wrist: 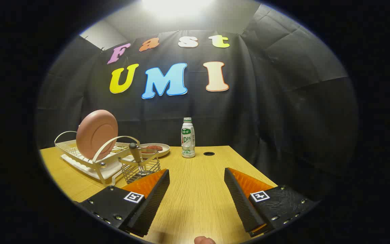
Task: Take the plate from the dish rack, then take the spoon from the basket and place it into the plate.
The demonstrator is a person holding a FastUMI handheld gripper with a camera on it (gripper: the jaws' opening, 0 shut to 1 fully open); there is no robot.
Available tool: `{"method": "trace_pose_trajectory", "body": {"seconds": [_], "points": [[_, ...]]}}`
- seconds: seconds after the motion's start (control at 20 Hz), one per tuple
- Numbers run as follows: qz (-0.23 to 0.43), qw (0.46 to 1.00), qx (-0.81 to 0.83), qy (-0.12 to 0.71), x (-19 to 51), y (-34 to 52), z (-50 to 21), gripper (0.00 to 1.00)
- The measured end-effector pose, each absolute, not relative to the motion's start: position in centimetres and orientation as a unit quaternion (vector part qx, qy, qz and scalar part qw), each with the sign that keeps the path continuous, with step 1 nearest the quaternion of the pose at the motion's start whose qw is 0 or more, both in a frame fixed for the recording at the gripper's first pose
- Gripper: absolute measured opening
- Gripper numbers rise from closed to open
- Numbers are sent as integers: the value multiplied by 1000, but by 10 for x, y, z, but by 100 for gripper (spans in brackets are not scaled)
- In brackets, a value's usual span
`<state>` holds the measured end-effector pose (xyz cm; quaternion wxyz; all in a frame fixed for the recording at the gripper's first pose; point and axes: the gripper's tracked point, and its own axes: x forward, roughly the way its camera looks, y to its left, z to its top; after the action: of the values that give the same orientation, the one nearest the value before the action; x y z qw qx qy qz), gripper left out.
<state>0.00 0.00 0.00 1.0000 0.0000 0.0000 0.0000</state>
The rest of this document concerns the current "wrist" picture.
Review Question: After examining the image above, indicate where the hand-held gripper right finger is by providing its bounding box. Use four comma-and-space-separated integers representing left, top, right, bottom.
224, 167, 317, 238

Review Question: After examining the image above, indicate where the white ribbed drain tray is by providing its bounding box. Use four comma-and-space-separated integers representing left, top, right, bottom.
61, 154, 128, 182

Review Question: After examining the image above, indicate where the metal wire basket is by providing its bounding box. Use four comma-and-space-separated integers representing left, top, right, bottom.
119, 152, 160, 184

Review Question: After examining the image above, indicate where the white wire dish rack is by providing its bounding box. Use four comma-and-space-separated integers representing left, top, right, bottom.
54, 130, 141, 186

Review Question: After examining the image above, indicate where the dark-handled spoon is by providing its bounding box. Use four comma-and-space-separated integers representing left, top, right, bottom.
129, 143, 145, 173

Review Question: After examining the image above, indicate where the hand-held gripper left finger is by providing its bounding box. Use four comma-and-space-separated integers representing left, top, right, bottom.
80, 168, 170, 238

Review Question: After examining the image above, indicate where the pink plate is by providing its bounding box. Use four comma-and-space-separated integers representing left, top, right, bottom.
76, 109, 118, 160

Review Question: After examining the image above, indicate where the black backdrop cloth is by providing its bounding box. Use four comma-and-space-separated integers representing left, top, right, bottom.
36, 3, 360, 204

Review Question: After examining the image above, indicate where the white green-label drink bottle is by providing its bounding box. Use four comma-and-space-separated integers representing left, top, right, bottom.
181, 117, 196, 158

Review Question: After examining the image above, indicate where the beige plate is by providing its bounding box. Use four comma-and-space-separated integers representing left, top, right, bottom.
139, 143, 170, 158

